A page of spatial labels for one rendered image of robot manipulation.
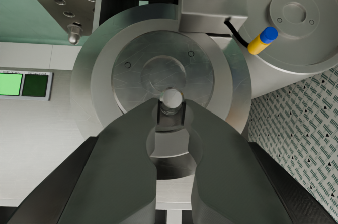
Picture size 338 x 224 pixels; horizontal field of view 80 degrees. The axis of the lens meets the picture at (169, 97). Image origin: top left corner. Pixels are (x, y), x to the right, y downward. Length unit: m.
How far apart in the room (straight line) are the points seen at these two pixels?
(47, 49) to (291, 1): 3.35
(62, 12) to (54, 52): 2.87
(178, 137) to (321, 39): 0.16
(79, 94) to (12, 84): 0.44
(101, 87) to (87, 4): 0.34
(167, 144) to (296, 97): 0.21
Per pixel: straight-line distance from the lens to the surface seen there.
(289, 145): 0.33
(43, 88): 0.57
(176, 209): 0.52
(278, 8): 0.23
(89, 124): 0.17
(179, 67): 0.15
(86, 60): 0.18
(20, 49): 3.64
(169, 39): 0.16
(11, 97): 0.60
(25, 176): 0.58
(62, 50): 3.37
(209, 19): 0.17
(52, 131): 0.55
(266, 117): 0.38
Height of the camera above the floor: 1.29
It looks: 11 degrees down
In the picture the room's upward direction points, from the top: 178 degrees counter-clockwise
